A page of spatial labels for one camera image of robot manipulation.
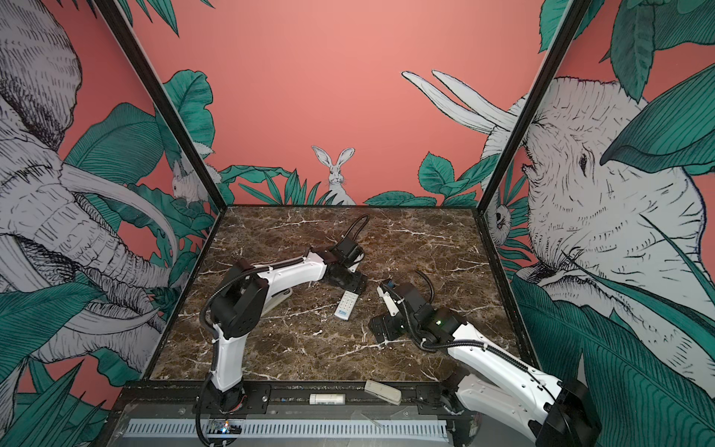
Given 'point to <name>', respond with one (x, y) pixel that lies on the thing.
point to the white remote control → (345, 305)
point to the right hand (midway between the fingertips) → (378, 317)
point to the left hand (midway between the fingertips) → (358, 281)
